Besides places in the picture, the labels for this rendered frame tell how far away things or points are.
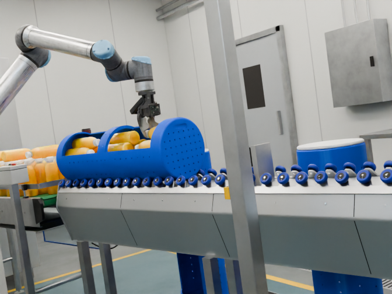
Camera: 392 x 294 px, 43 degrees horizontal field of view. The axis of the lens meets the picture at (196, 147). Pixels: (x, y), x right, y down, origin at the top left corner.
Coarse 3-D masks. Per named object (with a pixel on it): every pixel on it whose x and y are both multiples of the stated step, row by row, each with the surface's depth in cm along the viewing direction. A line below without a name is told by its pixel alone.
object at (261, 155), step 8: (264, 144) 192; (256, 152) 188; (264, 152) 191; (256, 160) 188; (264, 160) 191; (256, 168) 188; (264, 168) 191; (272, 168) 195; (256, 176) 189; (272, 176) 194; (256, 184) 189
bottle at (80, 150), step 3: (84, 147) 268; (66, 150) 276; (69, 150) 273; (72, 150) 271; (75, 150) 268; (78, 150) 266; (81, 150) 265; (84, 150) 264; (87, 150) 264; (66, 153) 274; (69, 153) 272; (72, 153) 270; (75, 153) 268; (78, 153) 265; (81, 153) 264; (84, 153) 264
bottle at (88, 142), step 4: (76, 140) 277; (80, 140) 273; (84, 140) 270; (88, 140) 268; (92, 140) 267; (72, 144) 278; (76, 144) 275; (80, 144) 272; (84, 144) 269; (88, 144) 267; (92, 144) 267; (92, 148) 269
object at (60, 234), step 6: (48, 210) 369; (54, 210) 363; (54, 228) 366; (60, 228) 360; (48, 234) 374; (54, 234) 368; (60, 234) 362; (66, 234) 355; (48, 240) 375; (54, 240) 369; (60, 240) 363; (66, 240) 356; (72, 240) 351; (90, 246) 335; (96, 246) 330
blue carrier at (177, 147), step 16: (112, 128) 249; (128, 128) 251; (160, 128) 216; (176, 128) 220; (192, 128) 227; (64, 144) 270; (160, 144) 212; (176, 144) 218; (192, 144) 226; (64, 160) 266; (80, 160) 255; (96, 160) 245; (112, 160) 236; (128, 160) 228; (144, 160) 220; (160, 160) 213; (176, 160) 218; (192, 160) 225; (64, 176) 274; (80, 176) 264; (96, 176) 254; (112, 176) 245; (128, 176) 236; (144, 176) 229; (160, 176) 221; (176, 176) 217
